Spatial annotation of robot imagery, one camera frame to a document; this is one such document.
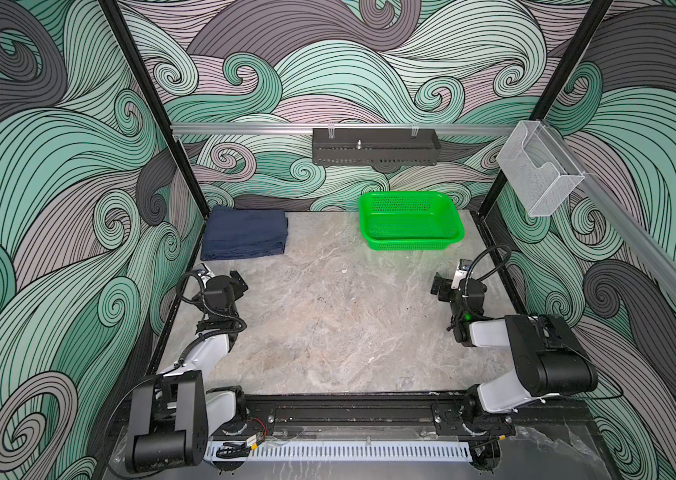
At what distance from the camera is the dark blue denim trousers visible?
106 centimetres

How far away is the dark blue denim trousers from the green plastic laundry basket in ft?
1.07

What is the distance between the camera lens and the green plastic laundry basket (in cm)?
112

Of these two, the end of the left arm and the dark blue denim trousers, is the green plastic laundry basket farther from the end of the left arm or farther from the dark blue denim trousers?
the end of the left arm

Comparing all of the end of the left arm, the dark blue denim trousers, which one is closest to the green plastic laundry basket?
the dark blue denim trousers
